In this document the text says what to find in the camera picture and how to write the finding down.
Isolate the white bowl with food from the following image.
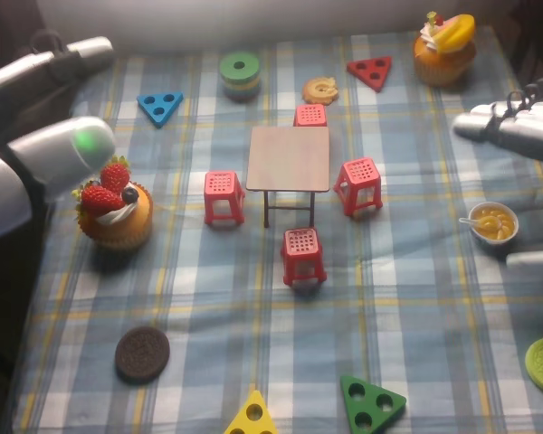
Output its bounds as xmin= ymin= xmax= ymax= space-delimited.
xmin=458 ymin=201 xmax=520 ymax=246

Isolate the red stool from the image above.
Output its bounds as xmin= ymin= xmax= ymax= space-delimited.
xmin=292 ymin=103 xmax=329 ymax=128
xmin=280 ymin=226 xmax=329 ymax=289
xmin=332 ymin=156 xmax=385 ymax=219
xmin=203 ymin=169 xmax=247 ymax=228

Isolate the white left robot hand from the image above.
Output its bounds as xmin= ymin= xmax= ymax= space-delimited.
xmin=0 ymin=31 xmax=115 ymax=109

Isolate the yellow triangle block with holes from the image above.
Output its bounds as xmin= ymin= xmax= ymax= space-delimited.
xmin=223 ymin=389 xmax=280 ymax=434

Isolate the red stool front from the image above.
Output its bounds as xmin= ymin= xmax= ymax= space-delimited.
xmin=280 ymin=226 xmax=329 ymax=289

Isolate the orange fruit toy cupcake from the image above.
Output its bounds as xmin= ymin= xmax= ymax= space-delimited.
xmin=412 ymin=11 xmax=478 ymax=88

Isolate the blue plaid tablecloth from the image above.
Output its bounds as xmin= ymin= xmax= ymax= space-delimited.
xmin=0 ymin=26 xmax=543 ymax=434

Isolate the stack of coloured rings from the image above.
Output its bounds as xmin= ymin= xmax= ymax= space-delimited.
xmin=219 ymin=50 xmax=262 ymax=103

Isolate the red triangle block with holes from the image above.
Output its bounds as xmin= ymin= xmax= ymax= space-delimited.
xmin=346 ymin=55 xmax=394 ymax=94

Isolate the strawberry toy cupcake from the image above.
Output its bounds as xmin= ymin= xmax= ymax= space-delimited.
xmin=71 ymin=155 xmax=155 ymax=252

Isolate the round butter cookie toy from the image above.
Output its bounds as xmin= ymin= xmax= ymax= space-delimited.
xmin=301 ymin=76 xmax=340 ymax=107

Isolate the blue triangle block with holes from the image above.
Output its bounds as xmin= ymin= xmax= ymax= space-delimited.
xmin=136 ymin=91 xmax=185 ymax=129

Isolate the small brown toy table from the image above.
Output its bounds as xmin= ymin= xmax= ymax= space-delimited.
xmin=245 ymin=126 xmax=332 ymax=230

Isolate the green triangle block with holes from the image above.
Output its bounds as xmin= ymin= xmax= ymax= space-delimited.
xmin=339 ymin=373 xmax=408 ymax=434

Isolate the red stool back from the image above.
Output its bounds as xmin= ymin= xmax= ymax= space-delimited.
xmin=292 ymin=103 xmax=329 ymax=128

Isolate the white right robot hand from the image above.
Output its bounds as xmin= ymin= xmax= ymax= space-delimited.
xmin=452 ymin=76 xmax=543 ymax=273

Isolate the chocolate sandwich cookie toy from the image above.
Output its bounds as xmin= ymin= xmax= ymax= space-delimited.
xmin=114 ymin=325 xmax=171 ymax=384

